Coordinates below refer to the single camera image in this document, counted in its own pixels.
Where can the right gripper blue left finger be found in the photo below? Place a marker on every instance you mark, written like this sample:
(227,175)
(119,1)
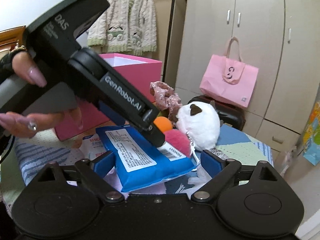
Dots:
(97,168)

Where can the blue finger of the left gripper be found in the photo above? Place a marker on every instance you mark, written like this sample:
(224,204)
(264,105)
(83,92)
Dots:
(153,135)

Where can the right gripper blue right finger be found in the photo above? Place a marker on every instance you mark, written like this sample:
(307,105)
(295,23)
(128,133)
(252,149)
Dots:
(217,167)

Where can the orange foam ball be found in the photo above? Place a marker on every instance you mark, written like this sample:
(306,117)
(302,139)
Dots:
(163,124)

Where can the pink fluffy pompom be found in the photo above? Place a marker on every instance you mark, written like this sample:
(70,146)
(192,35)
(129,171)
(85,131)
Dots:
(179,141)

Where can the white tissue pack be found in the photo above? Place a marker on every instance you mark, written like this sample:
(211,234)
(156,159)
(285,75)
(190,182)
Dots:
(92,147)

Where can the blue wet wipes pack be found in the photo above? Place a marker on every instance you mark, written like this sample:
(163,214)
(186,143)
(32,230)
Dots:
(139,164)

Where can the pink floral scrunchie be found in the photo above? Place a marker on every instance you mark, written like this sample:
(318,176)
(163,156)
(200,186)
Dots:
(166,99)

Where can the white plush toy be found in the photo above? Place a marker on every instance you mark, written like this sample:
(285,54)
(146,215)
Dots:
(201,122)

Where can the pink storage box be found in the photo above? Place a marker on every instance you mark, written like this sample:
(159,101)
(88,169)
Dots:
(112,87)

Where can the left hand with pink nails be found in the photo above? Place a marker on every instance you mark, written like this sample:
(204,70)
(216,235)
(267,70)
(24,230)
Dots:
(27,126)

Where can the patchwork knitted table cloth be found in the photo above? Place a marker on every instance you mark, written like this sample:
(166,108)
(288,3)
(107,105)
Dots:
(30,155)

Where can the black suitcase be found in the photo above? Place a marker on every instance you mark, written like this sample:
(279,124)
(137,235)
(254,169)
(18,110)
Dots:
(229,114)

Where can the white knitted cardigan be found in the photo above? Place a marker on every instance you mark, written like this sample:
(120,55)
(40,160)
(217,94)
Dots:
(127,26)

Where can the pink paper shopping bag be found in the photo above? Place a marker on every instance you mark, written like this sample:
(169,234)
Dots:
(230,81)

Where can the colourful gift bag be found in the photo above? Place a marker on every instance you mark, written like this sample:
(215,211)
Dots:
(311,137)

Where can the beige wardrobe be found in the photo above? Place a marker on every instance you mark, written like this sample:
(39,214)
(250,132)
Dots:
(280,38)

